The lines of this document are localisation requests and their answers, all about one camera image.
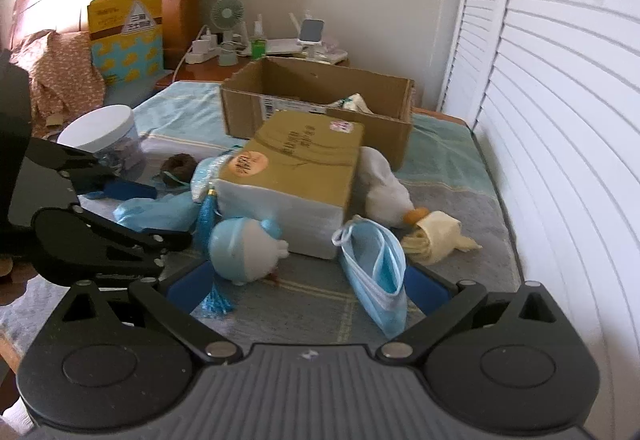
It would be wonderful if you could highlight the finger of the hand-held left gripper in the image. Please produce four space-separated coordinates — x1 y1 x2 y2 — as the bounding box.
31 207 192 288
27 137 157 201

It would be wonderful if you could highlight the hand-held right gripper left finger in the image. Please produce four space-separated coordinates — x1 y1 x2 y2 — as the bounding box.
62 261 240 367

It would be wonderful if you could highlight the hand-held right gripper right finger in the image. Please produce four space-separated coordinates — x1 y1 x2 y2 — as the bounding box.
377 265 558 367

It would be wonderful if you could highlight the light blue plastic bag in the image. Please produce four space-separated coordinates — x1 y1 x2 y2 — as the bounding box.
112 192 201 238

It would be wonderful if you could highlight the blue face mask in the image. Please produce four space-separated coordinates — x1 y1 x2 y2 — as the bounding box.
332 215 408 340

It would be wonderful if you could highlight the cream cloth scarf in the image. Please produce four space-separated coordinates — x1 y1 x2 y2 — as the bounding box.
400 210 483 266

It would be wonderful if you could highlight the blue white plush toy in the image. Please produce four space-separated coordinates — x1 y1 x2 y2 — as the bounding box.
207 216 291 288

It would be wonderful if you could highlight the blue tassel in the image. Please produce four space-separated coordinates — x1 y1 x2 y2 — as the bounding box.
195 189 237 319

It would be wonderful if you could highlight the white cloth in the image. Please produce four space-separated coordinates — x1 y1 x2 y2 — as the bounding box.
357 146 429 227

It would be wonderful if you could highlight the brown cardboard box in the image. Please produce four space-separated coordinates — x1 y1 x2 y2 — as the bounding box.
220 56 416 171

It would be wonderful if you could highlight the gold tissue pack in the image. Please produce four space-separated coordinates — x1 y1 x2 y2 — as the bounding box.
209 110 366 261

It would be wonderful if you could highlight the person's left hand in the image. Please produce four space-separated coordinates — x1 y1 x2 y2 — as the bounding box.
0 256 38 307

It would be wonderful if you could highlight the brown hair scrunchie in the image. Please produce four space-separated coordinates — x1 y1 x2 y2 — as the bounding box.
160 154 197 181

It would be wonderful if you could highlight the brown floral cloth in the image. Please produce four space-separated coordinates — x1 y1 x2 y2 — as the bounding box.
10 30 106 131

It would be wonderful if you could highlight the clear jar with white lid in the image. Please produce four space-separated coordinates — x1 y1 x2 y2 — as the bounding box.
56 105 147 183

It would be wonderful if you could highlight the wooden nightstand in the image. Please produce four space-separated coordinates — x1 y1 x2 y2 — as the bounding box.
155 55 351 93

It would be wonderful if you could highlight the yellow blue package bag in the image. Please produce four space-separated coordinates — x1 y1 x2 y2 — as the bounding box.
87 0 165 88

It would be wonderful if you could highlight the white power strip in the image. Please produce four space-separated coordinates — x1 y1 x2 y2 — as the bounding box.
187 42 221 65

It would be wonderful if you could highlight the white charger plug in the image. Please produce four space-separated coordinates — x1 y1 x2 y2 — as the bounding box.
197 25 219 53

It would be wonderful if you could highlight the green spray bottle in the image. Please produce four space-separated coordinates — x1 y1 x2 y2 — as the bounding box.
251 14 266 60

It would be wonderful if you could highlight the white green packet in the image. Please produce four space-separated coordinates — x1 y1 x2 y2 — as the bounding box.
327 92 373 114

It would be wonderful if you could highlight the small green desk fan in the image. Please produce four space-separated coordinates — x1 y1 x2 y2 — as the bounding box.
210 0 246 67

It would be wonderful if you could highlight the white router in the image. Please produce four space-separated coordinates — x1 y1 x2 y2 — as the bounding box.
265 10 308 57

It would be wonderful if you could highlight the white louvered closet door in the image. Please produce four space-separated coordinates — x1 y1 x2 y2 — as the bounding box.
440 0 518 131
475 0 640 371

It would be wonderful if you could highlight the phone on white stand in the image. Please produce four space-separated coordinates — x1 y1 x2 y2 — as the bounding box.
298 19 326 61

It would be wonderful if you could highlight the white tray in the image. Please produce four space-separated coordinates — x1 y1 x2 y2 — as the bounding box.
315 47 349 67

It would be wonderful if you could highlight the white cable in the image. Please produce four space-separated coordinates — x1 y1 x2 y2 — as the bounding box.
172 47 195 83

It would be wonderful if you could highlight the wooden bed frame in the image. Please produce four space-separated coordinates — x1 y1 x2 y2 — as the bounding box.
414 106 467 127

